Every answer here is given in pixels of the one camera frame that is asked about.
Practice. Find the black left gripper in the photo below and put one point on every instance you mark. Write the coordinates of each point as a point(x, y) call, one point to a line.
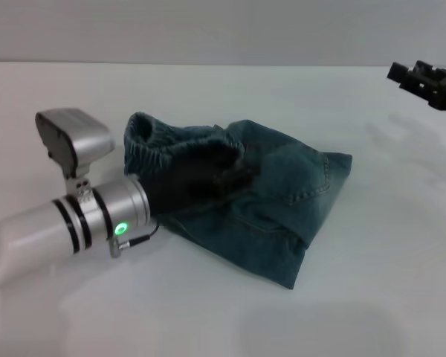
point(193, 178)

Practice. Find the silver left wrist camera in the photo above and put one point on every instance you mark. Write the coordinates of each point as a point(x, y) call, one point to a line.
point(74, 137)

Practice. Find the blue denim shorts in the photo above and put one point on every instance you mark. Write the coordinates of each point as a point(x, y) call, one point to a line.
point(275, 208)

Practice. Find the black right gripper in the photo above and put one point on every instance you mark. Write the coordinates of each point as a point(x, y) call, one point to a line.
point(444, 91)

